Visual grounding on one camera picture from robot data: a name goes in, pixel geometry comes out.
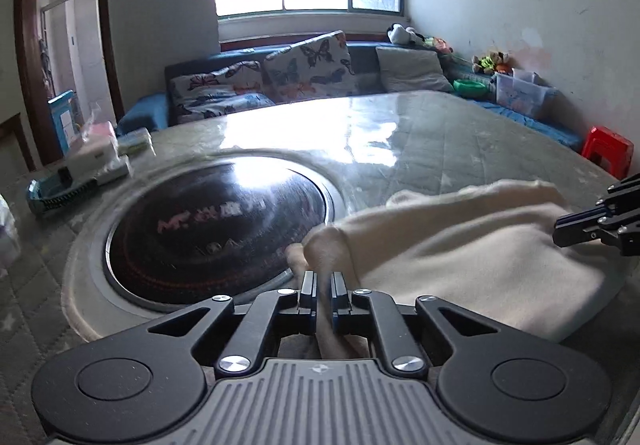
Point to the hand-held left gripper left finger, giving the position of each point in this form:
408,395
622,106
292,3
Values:
311,295

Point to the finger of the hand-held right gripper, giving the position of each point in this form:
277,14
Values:
580,236
580,217

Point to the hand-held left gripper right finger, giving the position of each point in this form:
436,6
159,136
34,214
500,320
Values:
336,297

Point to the cream garment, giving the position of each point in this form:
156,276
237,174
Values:
450,250

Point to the red plastic stool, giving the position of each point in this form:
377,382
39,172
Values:
605,140

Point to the blue sofa blanket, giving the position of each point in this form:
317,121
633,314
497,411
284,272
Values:
540,127

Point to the round black induction cooktop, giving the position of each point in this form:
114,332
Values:
200,235

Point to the clear plastic storage box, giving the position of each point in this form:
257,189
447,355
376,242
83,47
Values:
520,95

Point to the green plastic bowl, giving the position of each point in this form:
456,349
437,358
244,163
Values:
470,87

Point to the brown and green plush toys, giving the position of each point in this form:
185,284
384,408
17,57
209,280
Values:
490,61

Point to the butterfly print pillow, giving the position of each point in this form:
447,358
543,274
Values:
225,106
220,77
310,65

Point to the orange and green plush toy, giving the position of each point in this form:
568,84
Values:
440,45

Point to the grey pillow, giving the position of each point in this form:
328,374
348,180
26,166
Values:
410,70

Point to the flat white box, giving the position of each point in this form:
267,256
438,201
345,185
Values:
115,170

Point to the green packet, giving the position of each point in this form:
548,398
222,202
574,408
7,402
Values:
135,140

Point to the blue corner sofa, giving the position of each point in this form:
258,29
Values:
145,112

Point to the panda plush toy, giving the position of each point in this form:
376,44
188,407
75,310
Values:
397,32

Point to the pink tissue pack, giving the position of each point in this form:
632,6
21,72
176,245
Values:
102,132

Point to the blue tray with items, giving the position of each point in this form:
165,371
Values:
50,195

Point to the blue and white box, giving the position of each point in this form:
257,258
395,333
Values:
62,125

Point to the white plastic bag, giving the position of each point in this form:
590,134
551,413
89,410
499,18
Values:
7,235

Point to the dark wooden chair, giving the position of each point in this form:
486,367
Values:
17,145

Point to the brown door frame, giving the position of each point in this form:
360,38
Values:
112,75

